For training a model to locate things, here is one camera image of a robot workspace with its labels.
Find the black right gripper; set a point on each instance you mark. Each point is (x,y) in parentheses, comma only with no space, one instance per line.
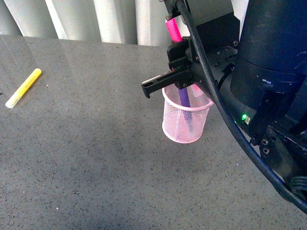
(221,60)

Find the purple marker pen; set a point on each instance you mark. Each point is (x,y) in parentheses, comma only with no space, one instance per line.
(184,98)

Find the pink marker pen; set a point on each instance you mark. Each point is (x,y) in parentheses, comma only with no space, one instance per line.
(173,30)

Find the dark blue right robot arm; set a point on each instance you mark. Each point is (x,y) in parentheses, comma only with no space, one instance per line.
(257,54)

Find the pink mesh cup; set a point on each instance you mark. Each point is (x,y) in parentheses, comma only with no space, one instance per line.
(174,124)

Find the yellow highlighter pen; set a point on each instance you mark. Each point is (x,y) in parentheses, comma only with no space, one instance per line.
(25,86)

